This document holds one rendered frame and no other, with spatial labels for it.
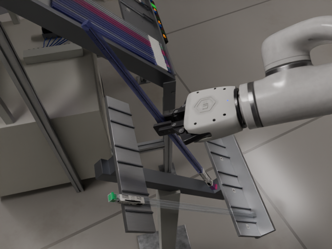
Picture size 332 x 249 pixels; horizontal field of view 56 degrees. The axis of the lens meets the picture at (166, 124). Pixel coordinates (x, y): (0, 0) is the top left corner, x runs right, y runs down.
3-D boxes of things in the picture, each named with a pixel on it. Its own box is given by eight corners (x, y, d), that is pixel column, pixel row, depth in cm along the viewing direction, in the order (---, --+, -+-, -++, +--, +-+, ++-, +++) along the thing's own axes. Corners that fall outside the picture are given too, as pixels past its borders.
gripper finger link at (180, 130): (184, 116, 60) (152, 123, 62) (182, 129, 58) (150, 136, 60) (189, 127, 62) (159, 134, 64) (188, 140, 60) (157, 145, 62)
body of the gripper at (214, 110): (240, 73, 58) (184, 88, 62) (242, 113, 51) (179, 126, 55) (250, 101, 62) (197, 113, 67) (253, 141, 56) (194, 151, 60)
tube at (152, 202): (108, 202, 58) (111, 199, 58) (107, 195, 59) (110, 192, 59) (253, 218, 91) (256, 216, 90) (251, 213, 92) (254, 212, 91)
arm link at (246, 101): (251, 70, 56) (234, 74, 57) (254, 104, 50) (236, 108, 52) (261, 102, 62) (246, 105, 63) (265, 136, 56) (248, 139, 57)
